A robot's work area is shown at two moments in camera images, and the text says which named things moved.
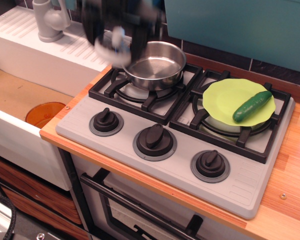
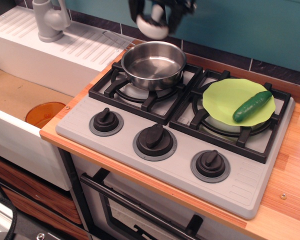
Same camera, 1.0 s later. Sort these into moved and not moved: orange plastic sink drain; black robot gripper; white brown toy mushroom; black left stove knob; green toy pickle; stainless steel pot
Moved: black robot gripper; white brown toy mushroom
Not moved: stainless steel pot; black left stove knob; green toy pickle; orange plastic sink drain
